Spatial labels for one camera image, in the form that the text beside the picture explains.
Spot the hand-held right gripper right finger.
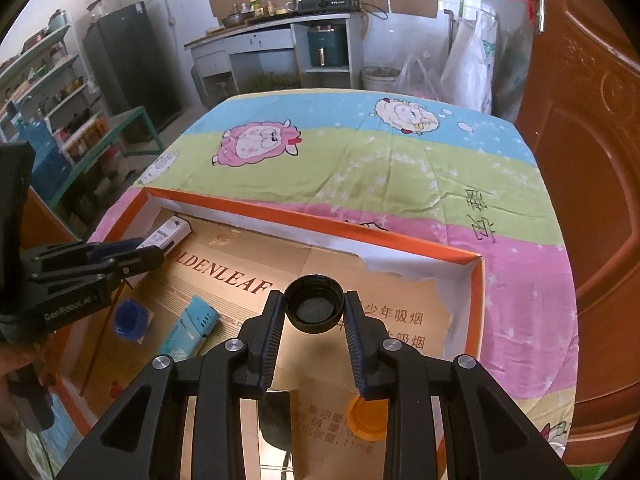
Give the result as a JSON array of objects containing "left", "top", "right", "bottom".
[{"left": 344, "top": 290, "right": 576, "bottom": 480}]

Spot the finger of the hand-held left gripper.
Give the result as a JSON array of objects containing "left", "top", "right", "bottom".
[
  {"left": 102, "top": 246, "right": 167, "bottom": 281},
  {"left": 87, "top": 238, "right": 153, "bottom": 261}
]

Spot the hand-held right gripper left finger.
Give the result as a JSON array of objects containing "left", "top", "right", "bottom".
[{"left": 52, "top": 290, "right": 287, "bottom": 480}]

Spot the white black rectangular box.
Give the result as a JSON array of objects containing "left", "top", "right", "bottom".
[{"left": 136, "top": 214, "right": 193, "bottom": 251}]

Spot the black bottle cap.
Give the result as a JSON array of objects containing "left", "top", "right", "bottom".
[{"left": 285, "top": 274, "right": 346, "bottom": 335}]

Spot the blue bottle cap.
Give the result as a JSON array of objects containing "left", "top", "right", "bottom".
[{"left": 112, "top": 299, "right": 149, "bottom": 343}]

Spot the orange bottle cap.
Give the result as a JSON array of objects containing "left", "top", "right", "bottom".
[{"left": 347, "top": 396, "right": 391, "bottom": 442}]

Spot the light blue rectangular box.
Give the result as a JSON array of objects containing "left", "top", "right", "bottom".
[{"left": 159, "top": 296, "right": 220, "bottom": 361}]

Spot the orange white cardboard tray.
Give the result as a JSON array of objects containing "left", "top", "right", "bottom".
[{"left": 55, "top": 187, "right": 486, "bottom": 480}]

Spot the green metal stand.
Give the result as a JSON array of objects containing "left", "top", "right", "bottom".
[{"left": 65, "top": 105, "right": 166, "bottom": 186}]

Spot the blue water jug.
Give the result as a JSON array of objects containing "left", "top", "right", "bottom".
[{"left": 17, "top": 117, "right": 53, "bottom": 151}]

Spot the printed cartoon sheep blanket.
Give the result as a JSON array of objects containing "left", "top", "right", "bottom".
[{"left": 27, "top": 89, "right": 577, "bottom": 480}]

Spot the black refrigerator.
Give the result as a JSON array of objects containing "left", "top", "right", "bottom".
[{"left": 82, "top": 2, "right": 182, "bottom": 131}]

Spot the green metal shelf rack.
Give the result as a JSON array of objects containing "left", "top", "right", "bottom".
[{"left": 0, "top": 20, "right": 108, "bottom": 201}]

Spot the white kitchen cabinet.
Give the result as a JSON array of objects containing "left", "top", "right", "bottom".
[{"left": 184, "top": 10, "right": 366, "bottom": 93}]

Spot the white bucket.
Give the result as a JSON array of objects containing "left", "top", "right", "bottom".
[{"left": 361, "top": 65, "right": 403, "bottom": 93}]

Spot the clear plastic bag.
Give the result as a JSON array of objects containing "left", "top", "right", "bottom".
[{"left": 397, "top": 52, "right": 443, "bottom": 101}]

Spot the green air fryer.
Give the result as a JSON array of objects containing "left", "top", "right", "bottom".
[{"left": 306, "top": 25, "right": 348, "bottom": 68}]

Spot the brown wooden door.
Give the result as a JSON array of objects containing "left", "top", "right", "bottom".
[{"left": 515, "top": 0, "right": 640, "bottom": 461}]

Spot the white woven sack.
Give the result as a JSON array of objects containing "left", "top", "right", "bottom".
[{"left": 440, "top": 2, "right": 501, "bottom": 111}]

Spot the black gas stove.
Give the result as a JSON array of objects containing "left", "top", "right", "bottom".
[{"left": 295, "top": 0, "right": 362, "bottom": 15}]

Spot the metal door handle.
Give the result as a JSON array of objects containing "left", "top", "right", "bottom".
[{"left": 530, "top": 0, "right": 548, "bottom": 36}]

